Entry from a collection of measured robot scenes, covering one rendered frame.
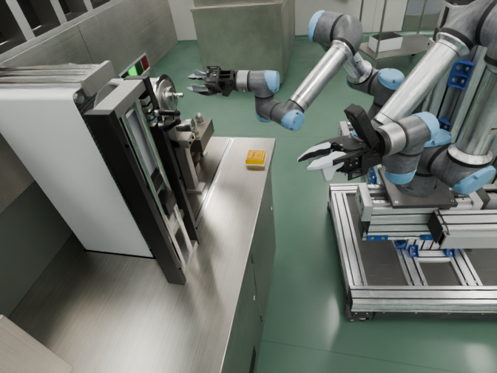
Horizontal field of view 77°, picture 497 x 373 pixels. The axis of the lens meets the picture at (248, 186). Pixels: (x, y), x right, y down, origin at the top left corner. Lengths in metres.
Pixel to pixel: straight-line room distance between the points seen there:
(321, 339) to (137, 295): 1.10
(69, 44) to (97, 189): 0.56
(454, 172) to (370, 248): 0.86
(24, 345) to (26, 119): 0.46
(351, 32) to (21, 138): 1.06
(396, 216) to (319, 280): 0.77
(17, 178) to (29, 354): 0.47
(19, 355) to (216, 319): 0.41
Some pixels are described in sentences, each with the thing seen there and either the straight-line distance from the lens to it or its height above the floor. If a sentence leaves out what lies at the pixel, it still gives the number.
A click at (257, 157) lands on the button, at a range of 1.26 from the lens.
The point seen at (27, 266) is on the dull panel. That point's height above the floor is 0.96.
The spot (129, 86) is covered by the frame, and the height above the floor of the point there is 1.44.
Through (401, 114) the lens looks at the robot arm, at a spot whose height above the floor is 1.20.
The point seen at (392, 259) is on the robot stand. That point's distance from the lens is 1.87.
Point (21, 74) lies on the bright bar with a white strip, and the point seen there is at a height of 1.45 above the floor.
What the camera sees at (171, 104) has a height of 1.24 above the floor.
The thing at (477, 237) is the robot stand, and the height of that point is 0.72.
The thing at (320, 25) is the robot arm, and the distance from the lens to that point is 1.36.
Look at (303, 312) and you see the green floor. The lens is 1.87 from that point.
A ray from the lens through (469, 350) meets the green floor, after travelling 1.99.
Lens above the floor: 1.68
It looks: 42 degrees down
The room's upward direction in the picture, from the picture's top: 8 degrees counter-clockwise
